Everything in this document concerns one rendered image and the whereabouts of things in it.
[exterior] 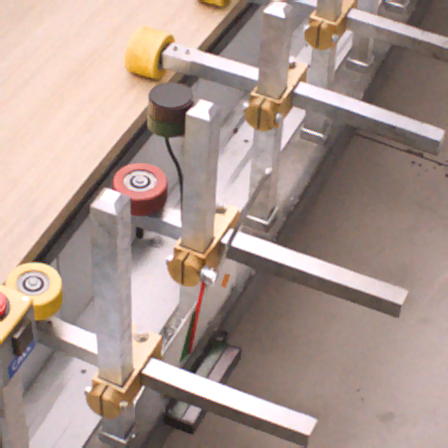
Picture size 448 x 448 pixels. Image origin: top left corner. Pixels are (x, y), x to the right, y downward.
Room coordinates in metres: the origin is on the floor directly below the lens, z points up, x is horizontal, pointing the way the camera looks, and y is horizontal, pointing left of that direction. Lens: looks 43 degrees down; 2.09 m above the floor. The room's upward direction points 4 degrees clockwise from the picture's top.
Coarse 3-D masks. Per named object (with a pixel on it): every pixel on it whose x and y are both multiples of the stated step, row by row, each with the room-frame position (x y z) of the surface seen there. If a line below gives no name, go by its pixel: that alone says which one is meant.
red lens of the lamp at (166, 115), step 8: (152, 88) 1.28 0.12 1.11; (192, 96) 1.27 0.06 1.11; (152, 104) 1.25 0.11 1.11; (192, 104) 1.26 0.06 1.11; (152, 112) 1.25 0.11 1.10; (160, 112) 1.24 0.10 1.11; (168, 112) 1.24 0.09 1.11; (176, 112) 1.24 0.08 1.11; (184, 112) 1.25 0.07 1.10; (160, 120) 1.24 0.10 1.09; (168, 120) 1.24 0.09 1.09; (176, 120) 1.24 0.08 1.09
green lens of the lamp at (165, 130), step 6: (150, 120) 1.25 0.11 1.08; (150, 126) 1.25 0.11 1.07; (156, 126) 1.24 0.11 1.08; (162, 126) 1.24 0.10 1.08; (168, 126) 1.24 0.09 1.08; (174, 126) 1.24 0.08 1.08; (180, 126) 1.24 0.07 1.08; (156, 132) 1.24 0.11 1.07; (162, 132) 1.24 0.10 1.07; (168, 132) 1.24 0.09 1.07; (174, 132) 1.24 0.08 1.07; (180, 132) 1.24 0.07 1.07
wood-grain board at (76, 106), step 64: (0, 0) 1.80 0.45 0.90; (64, 0) 1.81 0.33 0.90; (128, 0) 1.82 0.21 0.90; (192, 0) 1.83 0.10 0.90; (0, 64) 1.61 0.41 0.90; (64, 64) 1.61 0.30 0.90; (0, 128) 1.44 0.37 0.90; (64, 128) 1.45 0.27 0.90; (128, 128) 1.46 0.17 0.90; (0, 192) 1.29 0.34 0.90; (64, 192) 1.30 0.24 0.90; (0, 256) 1.16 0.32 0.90
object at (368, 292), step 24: (144, 216) 1.31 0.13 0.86; (168, 216) 1.31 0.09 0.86; (240, 240) 1.27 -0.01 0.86; (264, 264) 1.24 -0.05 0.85; (288, 264) 1.23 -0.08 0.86; (312, 264) 1.23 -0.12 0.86; (312, 288) 1.21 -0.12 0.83; (336, 288) 1.20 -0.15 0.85; (360, 288) 1.19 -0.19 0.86; (384, 288) 1.19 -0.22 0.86; (384, 312) 1.17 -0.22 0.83
